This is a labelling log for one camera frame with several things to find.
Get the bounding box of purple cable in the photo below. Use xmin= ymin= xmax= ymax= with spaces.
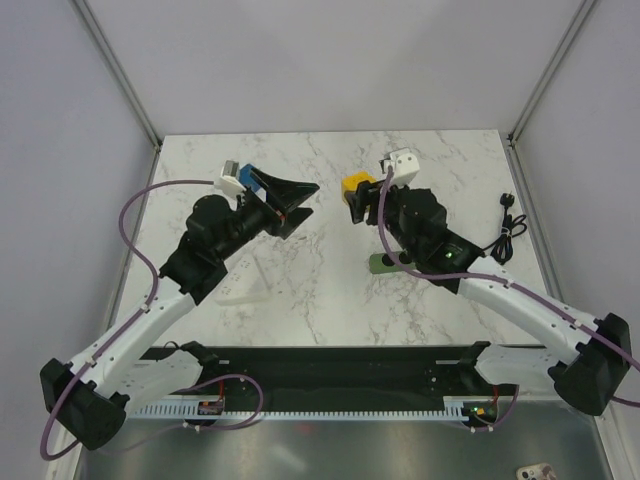
xmin=377 ymin=166 xmax=640 ymax=407
xmin=39 ymin=178 xmax=221 ymax=461

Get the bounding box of yellow cube adapter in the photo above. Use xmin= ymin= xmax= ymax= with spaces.
xmin=341 ymin=171 xmax=376 ymax=204

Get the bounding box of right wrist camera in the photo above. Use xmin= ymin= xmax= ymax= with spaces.
xmin=379 ymin=148 xmax=420 ymax=187

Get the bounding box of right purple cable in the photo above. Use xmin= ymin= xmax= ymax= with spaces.
xmin=377 ymin=166 xmax=640 ymax=407

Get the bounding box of left aluminium frame post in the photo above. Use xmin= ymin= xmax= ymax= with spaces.
xmin=69 ymin=0 xmax=164 ymax=151

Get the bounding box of white cable duct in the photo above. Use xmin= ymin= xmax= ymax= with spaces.
xmin=129 ymin=397 xmax=469 ymax=422

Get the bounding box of white power strip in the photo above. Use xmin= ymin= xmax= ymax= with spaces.
xmin=213 ymin=253 xmax=271 ymax=306

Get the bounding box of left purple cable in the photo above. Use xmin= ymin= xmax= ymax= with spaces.
xmin=39 ymin=178 xmax=221 ymax=461

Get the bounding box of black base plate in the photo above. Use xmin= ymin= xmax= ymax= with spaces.
xmin=134 ymin=344 xmax=551 ymax=414

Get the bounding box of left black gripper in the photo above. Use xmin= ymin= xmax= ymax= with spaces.
xmin=217 ymin=168 xmax=320 ymax=261

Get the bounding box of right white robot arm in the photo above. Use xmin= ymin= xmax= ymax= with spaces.
xmin=343 ymin=180 xmax=636 ymax=416

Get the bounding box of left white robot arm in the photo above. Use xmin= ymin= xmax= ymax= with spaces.
xmin=40 ymin=162 xmax=319 ymax=461

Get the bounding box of black power strip cord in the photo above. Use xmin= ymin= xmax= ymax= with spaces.
xmin=479 ymin=193 xmax=529 ymax=265

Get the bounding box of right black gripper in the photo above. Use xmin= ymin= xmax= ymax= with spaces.
xmin=344 ymin=174 xmax=419 ymax=259

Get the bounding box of green power strip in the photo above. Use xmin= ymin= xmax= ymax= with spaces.
xmin=368 ymin=252 xmax=415 ymax=275

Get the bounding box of right aluminium frame post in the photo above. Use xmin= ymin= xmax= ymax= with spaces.
xmin=505 ymin=0 xmax=600 ymax=146

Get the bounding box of blue cube adapter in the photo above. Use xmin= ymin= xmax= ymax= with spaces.
xmin=238 ymin=164 xmax=262 ymax=193

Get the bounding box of aluminium frame post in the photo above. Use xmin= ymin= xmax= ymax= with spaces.
xmin=69 ymin=0 xmax=164 ymax=151
xmin=505 ymin=0 xmax=600 ymax=146

